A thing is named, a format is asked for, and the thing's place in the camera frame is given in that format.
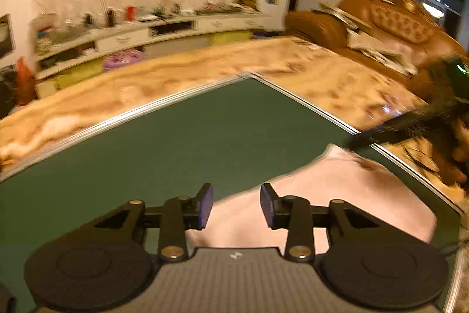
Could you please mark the red cup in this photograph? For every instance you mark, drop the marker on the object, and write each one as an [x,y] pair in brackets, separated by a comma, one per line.
[130,13]

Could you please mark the grey lace sofa cover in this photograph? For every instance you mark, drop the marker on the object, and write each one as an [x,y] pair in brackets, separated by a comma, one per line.
[377,52]

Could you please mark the pale pink shirt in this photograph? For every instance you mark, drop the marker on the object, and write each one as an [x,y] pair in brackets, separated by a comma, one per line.
[348,195]

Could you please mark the eyeglasses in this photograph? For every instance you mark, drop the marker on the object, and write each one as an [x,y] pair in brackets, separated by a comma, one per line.
[417,159]

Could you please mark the purple bag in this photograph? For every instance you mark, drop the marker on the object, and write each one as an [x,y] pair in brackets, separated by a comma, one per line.
[122,60]

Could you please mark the person's right hand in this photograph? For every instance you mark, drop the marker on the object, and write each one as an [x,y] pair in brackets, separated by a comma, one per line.
[456,159]

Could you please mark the orange plastic bag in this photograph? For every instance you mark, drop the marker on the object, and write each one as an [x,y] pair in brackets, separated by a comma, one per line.
[25,82]

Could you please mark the black bottle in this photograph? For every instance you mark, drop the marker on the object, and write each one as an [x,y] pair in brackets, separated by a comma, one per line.
[110,18]

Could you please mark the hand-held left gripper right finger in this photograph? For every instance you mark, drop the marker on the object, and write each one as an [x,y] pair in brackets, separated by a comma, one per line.
[267,205]

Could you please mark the black bag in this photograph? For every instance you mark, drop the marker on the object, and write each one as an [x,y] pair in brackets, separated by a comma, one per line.
[5,96]

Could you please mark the brown leather sofa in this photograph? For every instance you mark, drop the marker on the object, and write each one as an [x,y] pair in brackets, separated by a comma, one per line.
[403,23]

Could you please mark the green table mat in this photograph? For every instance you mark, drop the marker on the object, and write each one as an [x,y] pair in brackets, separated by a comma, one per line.
[146,144]

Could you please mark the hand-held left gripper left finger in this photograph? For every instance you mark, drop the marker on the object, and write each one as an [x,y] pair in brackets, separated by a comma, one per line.
[205,205]

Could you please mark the black and white wall poster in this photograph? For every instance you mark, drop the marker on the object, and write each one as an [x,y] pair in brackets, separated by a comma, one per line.
[5,38]

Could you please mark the white TV cabinet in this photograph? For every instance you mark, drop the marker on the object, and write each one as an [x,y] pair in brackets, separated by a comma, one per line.
[117,38]

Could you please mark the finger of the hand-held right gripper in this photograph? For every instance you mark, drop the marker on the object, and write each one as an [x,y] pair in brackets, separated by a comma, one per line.
[417,117]
[384,137]

